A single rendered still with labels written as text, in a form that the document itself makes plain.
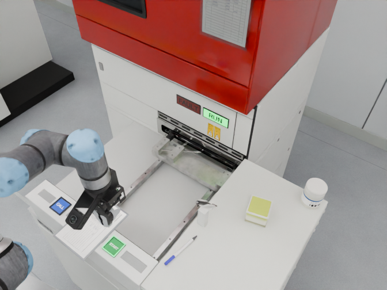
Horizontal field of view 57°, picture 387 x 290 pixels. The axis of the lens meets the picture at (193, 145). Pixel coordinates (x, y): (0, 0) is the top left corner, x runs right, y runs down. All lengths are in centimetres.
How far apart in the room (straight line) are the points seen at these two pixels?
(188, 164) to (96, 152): 73
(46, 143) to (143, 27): 61
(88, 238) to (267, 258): 58
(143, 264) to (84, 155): 50
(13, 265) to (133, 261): 34
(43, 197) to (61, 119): 178
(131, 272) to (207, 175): 51
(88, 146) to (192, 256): 55
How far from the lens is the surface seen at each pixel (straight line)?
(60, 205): 136
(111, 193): 99
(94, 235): 126
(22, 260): 123
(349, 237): 252
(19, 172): 79
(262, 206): 122
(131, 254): 122
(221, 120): 137
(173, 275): 116
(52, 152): 87
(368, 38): 267
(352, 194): 272
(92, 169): 86
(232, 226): 125
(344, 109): 299
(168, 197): 148
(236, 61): 111
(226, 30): 108
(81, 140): 83
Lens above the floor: 204
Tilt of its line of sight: 48 degrees down
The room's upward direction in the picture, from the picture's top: 1 degrees clockwise
